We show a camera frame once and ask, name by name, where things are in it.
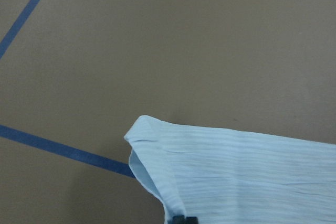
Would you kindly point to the light blue button shirt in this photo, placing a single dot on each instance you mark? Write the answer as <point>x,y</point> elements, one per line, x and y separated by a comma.
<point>228,176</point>

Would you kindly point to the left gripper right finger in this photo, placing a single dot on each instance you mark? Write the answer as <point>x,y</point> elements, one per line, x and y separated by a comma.
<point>190,220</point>

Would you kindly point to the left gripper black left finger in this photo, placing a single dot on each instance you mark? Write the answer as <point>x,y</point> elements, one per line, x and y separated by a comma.
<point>178,219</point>

